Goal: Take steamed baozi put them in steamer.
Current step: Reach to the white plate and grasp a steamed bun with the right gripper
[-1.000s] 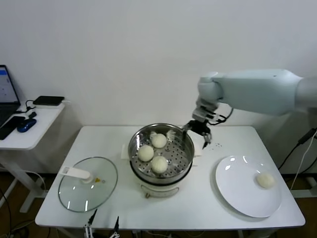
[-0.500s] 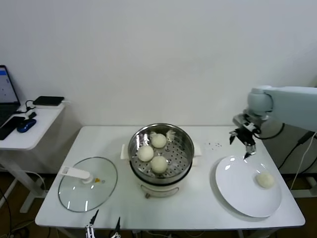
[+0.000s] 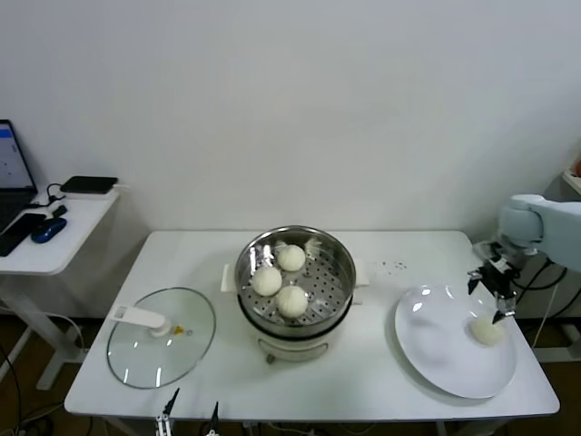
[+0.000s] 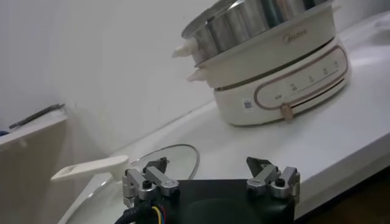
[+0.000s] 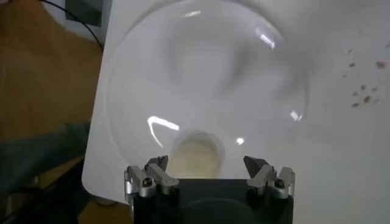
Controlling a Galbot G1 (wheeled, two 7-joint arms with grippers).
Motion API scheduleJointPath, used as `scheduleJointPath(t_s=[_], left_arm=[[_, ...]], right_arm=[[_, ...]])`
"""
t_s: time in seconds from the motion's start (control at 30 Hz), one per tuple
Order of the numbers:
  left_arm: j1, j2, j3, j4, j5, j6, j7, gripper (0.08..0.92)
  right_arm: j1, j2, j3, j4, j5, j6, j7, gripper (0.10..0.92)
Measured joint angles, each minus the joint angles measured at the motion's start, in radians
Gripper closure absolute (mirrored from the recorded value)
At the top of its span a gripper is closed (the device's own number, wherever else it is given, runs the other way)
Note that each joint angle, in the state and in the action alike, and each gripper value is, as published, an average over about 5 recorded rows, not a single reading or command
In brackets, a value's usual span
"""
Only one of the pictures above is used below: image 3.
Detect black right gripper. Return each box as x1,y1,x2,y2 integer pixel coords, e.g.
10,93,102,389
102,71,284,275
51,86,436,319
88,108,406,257
467,261,521,326

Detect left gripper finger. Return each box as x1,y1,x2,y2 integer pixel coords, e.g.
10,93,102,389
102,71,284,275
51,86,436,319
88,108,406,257
155,387,181,436
206,401,221,436

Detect white steamed baozi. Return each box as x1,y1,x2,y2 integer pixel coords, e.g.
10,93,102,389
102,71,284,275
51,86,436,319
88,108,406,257
276,243,306,273
468,316,507,349
251,266,283,297
275,284,308,320

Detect stainless steel steamer basket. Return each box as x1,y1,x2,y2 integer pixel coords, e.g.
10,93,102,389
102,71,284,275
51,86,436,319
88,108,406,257
234,225,358,329

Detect white round plate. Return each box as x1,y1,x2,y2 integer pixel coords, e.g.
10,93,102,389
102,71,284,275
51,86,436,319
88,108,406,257
393,284,518,401

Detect small dark crumbs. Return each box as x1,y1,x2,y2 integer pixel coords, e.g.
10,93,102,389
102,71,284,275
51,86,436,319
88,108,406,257
374,259,408,276

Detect white side table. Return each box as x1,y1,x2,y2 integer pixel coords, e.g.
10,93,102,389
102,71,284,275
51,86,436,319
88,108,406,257
0,183,133,391

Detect blue computer mouse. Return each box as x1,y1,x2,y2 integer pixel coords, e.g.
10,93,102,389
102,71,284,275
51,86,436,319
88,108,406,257
30,216,68,244

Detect black smartphone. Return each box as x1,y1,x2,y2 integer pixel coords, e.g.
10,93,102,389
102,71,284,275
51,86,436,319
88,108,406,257
0,212,48,257

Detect black flat hard drive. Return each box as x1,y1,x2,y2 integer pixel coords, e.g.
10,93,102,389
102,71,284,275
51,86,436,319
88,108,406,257
60,175,120,195

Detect black laptop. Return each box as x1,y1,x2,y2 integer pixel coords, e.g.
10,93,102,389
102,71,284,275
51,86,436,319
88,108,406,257
0,118,40,234

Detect black cable with plug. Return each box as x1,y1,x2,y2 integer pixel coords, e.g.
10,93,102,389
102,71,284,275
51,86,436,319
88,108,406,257
507,261,568,312

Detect glass lid with white handle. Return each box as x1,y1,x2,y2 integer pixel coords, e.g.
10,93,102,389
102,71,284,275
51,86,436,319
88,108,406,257
106,286,218,390

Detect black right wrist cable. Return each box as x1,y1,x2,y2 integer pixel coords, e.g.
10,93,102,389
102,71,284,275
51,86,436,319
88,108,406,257
512,264,569,292

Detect white hanging cable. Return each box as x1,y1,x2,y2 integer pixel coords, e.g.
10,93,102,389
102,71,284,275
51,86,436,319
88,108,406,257
533,270,571,351

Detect white floor cable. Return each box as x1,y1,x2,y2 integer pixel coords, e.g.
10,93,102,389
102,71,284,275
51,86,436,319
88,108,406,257
58,312,88,352

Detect black thin desk cable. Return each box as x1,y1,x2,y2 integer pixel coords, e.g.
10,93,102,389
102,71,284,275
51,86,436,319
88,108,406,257
25,183,69,210

